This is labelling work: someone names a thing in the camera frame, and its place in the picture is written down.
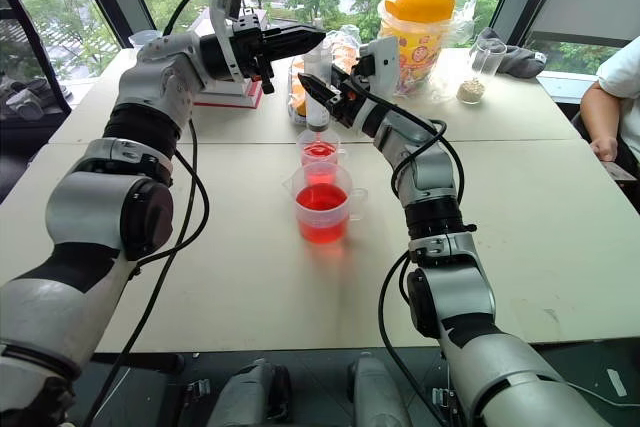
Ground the black metal stand frame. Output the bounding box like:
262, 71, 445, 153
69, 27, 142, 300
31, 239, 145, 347
0, 0, 74, 116

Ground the white paper tag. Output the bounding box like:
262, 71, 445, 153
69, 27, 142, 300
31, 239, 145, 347
606, 368, 629, 397

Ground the small clear measuring cup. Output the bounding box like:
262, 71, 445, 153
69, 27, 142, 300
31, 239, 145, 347
297, 128, 349, 186

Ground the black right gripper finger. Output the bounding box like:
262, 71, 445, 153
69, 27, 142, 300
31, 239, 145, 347
328, 63, 359, 94
297, 72, 344, 114

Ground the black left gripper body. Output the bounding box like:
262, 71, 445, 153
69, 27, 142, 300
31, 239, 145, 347
231, 13, 277, 95

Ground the yellow-lidded printed plastic jar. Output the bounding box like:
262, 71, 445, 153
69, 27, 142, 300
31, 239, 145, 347
377, 0, 457, 98

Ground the person's white shirt torso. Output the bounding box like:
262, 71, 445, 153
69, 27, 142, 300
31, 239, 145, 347
596, 35, 640, 101

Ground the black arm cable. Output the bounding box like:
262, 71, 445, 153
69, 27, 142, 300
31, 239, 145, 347
82, 0, 216, 427
347, 74, 479, 421

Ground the glass tumbler with grains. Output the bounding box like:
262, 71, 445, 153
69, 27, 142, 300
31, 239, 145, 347
455, 40, 508, 106

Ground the grey crumpled cloth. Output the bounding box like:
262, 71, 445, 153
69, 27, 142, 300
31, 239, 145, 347
473, 28, 547, 80

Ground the plastic bag of orange snacks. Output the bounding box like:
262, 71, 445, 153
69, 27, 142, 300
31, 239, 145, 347
286, 24, 364, 127

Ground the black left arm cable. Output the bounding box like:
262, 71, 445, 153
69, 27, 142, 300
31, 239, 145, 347
82, 0, 216, 427

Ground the grey rounded housing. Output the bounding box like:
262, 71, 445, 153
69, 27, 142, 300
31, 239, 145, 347
206, 357, 294, 427
346, 350, 414, 427

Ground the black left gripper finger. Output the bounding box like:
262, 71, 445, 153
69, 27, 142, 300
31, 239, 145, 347
264, 35, 328, 63
262, 23, 328, 44

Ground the large clear measuring cup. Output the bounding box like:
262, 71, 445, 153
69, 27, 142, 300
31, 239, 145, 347
283, 162, 370, 246

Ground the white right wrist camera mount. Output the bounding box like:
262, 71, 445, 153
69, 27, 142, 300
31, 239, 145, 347
357, 35, 402, 94

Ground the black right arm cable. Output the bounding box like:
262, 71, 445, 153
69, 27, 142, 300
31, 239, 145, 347
347, 74, 479, 421

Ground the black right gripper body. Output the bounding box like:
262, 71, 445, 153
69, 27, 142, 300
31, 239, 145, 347
330, 57, 375, 131

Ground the person's bare hand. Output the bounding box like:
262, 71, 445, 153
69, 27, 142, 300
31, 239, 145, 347
589, 135, 622, 164

